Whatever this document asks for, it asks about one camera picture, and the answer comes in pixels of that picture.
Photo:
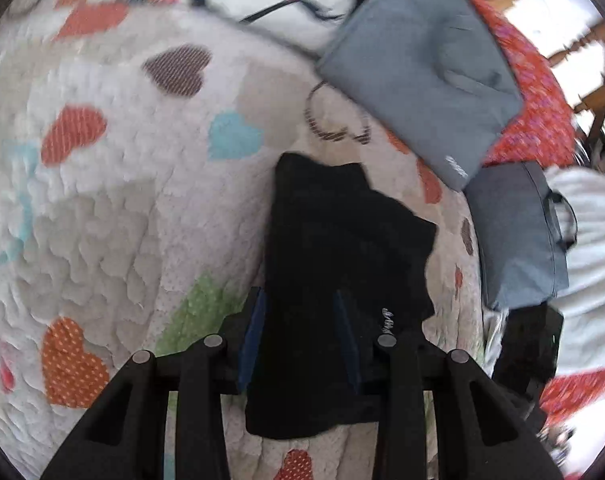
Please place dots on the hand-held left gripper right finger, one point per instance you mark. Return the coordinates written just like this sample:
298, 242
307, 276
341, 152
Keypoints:
346, 342

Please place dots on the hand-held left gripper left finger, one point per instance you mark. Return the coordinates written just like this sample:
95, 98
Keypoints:
252, 340

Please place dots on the black pants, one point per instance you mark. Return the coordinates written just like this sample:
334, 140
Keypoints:
327, 240

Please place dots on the black shiny object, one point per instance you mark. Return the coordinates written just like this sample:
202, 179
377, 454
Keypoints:
527, 345

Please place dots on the heart pattern quilt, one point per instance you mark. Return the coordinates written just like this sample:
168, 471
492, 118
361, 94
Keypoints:
122, 200

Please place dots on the small grey laptop bag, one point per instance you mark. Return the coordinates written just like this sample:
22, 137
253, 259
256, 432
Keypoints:
517, 230

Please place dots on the red floral cloth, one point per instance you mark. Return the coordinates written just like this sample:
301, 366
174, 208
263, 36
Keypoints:
577, 392

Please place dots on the large grey laptop bag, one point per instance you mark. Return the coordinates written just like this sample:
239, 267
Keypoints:
422, 65

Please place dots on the red floral pillow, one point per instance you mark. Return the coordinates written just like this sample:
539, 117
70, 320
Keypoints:
532, 95

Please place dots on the wooden chair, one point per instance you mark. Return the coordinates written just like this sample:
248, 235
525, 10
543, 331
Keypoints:
577, 45

